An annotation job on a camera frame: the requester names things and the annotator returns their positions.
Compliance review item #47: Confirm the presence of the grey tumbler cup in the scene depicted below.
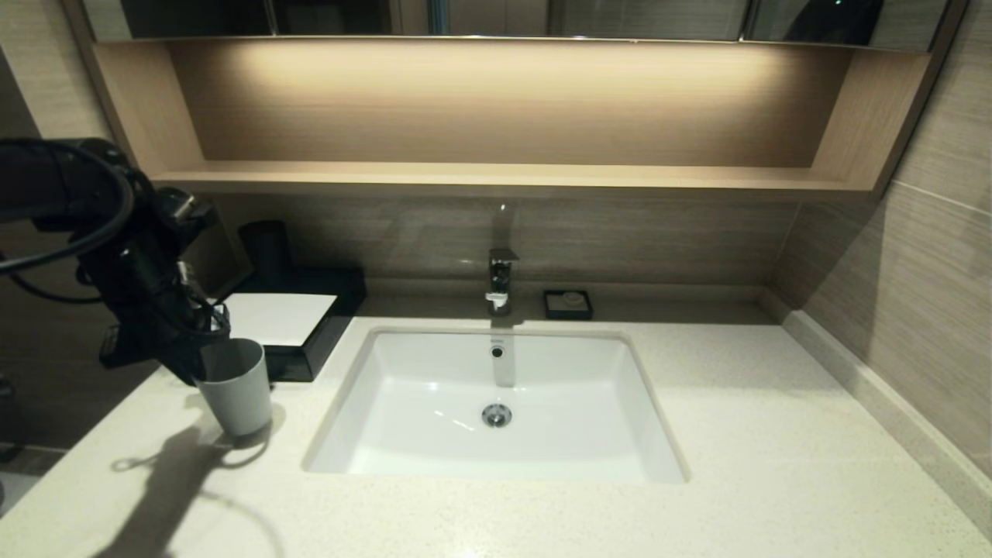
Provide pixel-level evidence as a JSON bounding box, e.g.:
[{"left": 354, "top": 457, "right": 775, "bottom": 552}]
[{"left": 194, "top": 338, "right": 274, "bottom": 437}]

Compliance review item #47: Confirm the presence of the black box drawer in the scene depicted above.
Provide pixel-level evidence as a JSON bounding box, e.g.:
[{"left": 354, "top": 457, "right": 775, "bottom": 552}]
[{"left": 267, "top": 346, "right": 312, "bottom": 382}]

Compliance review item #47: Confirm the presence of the black tray box white lid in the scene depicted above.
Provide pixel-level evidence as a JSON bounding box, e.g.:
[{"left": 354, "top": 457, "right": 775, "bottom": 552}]
[{"left": 203, "top": 267, "right": 367, "bottom": 382}]

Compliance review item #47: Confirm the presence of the black cylindrical cup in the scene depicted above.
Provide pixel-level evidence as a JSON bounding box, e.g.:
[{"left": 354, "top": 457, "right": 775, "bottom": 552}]
[{"left": 239, "top": 220, "right": 294, "bottom": 284}]

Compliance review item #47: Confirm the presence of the white ceramic sink basin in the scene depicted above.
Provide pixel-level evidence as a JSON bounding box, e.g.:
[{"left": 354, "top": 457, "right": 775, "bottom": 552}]
[{"left": 302, "top": 325, "right": 689, "bottom": 485}]

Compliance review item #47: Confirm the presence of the chrome sink faucet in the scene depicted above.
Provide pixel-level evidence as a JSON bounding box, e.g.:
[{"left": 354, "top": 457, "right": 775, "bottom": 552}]
[{"left": 485, "top": 248, "right": 520, "bottom": 317}]

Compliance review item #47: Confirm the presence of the black soap dish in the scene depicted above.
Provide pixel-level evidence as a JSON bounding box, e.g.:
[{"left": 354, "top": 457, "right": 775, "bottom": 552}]
[{"left": 542, "top": 289, "right": 594, "bottom": 321}]

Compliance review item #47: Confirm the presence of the mirror cabinet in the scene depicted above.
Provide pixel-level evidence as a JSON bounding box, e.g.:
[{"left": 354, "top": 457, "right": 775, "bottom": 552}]
[{"left": 81, "top": 0, "right": 950, "bottom": 51}]

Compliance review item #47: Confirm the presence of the beige stone backsplash strip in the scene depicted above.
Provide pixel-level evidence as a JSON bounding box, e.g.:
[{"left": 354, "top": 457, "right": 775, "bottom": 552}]
[{"left": 763, "top": 287, "right": 992, "bottom": 536}]

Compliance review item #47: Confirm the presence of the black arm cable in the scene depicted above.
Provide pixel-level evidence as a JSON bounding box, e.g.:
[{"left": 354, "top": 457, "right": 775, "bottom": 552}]
[{"left": 0, "top": 143, "right": 134, "bottom": 305}]

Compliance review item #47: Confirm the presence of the wooden wall shelf niche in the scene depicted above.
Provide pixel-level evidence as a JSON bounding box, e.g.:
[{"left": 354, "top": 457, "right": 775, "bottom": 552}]
[{"left": 66, "top": 39, "right": 970, "bottom": 202}]

